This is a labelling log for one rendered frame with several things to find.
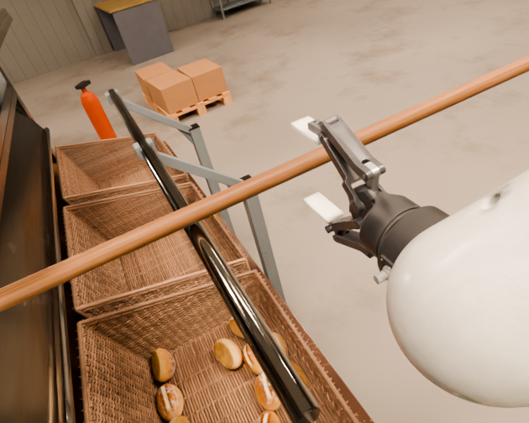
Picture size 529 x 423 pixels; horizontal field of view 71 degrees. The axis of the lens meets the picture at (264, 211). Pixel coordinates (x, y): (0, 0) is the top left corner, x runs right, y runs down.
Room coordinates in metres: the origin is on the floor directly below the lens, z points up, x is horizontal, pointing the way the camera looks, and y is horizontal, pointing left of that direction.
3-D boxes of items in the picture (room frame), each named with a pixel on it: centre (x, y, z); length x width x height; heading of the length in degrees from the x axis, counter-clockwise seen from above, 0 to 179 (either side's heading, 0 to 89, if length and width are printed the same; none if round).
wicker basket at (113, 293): (1.00, 0.40, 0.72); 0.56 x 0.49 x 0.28; 19
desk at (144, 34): (7.27, 1.39, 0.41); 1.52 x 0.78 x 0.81; 21
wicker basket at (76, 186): (1.59, 0.60, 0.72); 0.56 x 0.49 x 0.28; 19
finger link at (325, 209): (0.45, -0.09, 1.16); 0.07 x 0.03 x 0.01; 18
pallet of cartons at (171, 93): (4.28, 0.56, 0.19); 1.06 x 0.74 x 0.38; 20
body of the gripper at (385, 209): (0.33, -0.13, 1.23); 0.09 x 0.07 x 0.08; 18
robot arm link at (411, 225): (0.25, -0.15, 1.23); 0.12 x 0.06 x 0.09; 108
